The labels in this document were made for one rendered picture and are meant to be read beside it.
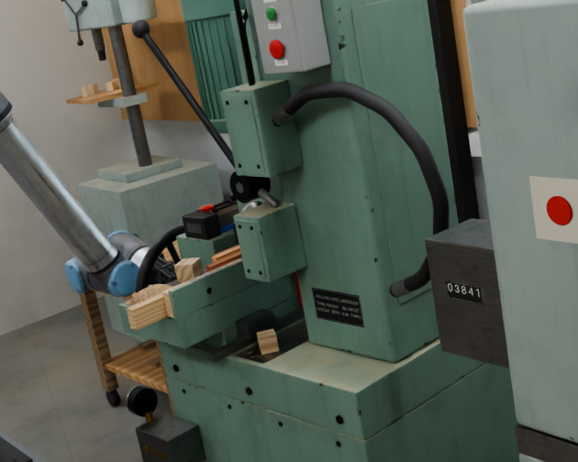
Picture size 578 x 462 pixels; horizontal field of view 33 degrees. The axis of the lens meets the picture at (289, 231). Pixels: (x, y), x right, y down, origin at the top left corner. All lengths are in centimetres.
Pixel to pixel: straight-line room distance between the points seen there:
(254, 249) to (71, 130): 342
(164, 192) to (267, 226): 254
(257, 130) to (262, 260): 23
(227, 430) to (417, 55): 82
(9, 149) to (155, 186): 200
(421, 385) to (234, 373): 36
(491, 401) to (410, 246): 39
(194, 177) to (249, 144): 264
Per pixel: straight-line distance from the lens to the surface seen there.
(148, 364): 367
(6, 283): 501
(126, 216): 416
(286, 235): 174
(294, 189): 174
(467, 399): 186
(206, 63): 189
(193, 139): 469
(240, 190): 176
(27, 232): 502
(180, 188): 427
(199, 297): 185
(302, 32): 155
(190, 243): 214
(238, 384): 189
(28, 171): 228
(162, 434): 206
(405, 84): 167
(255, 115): 163
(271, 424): 186
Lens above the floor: 149
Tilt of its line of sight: 15 degrees down
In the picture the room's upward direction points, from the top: 11 degrees counter-clockwise
